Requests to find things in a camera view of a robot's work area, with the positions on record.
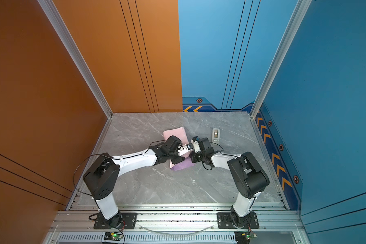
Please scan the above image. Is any aluminium front rail frame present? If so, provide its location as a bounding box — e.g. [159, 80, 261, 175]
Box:
[44, 203, 309, 244]

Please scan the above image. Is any white tape dispenser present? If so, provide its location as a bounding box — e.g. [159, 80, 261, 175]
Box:
[211, 128, 220, 143]

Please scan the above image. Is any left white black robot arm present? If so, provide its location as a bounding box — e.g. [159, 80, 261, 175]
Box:
[83, 136, 192, 229]

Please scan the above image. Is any right aluminium corner post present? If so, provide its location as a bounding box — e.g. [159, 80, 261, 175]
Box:
[250, 0, 312, 119]

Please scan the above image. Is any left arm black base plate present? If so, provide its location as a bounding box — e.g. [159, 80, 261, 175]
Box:
[94, 212, 137, 230]

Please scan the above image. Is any clear curved cable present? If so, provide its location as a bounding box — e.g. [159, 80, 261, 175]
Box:
[138, 224, 216, 236]

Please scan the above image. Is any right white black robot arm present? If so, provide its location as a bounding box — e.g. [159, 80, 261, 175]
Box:
[190, 137, 270, 229]

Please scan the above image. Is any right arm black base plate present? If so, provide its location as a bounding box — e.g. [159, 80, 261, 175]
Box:
[217, 211, 260, 229]

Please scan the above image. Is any left aluminium corner post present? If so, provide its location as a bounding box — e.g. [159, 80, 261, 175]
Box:
[38, 0, 113, 119]

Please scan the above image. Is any right green circuit board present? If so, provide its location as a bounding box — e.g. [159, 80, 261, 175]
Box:
[234, 232, 251, 244]

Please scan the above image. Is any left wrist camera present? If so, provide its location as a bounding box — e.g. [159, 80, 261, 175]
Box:
[178, 145, 191, 157]

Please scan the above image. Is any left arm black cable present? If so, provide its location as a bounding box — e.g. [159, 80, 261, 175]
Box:
[72, 154, 110, 199]

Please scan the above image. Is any purple wrapping paper sheet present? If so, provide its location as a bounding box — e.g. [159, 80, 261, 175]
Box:
[163, 127, 196, 171]

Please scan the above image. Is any green circuit board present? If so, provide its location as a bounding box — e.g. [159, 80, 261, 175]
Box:
[234, 232, 251, 244]
[103, 232, 124, 244]

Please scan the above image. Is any left green circuit board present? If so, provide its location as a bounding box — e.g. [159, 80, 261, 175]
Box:
[103, 232, 124, 244]

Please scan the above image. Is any aluminium corner post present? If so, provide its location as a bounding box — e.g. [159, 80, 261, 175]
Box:
[250, 0, 312, 119]
[38, 0, 113, 119]

